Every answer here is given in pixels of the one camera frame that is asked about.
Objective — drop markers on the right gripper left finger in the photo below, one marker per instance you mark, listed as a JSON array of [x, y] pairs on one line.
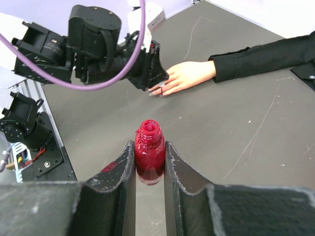
[[104, 205]]

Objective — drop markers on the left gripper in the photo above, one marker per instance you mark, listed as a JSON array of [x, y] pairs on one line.
[[147, 71]]

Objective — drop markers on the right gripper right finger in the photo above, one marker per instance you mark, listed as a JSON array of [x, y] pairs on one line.
[[195, 206]]

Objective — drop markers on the red nail polish bottle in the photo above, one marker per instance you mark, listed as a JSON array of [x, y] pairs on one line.
[[149, 152]]

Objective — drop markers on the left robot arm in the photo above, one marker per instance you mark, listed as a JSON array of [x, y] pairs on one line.
[[89, 56]]

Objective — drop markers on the mannequin hand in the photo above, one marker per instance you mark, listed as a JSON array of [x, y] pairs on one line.
[[184, 76]]

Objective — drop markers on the black shirt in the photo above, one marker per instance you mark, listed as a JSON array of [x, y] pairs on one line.
[[296, 53]]

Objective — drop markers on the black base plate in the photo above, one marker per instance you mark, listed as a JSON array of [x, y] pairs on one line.
[[49, 159]]

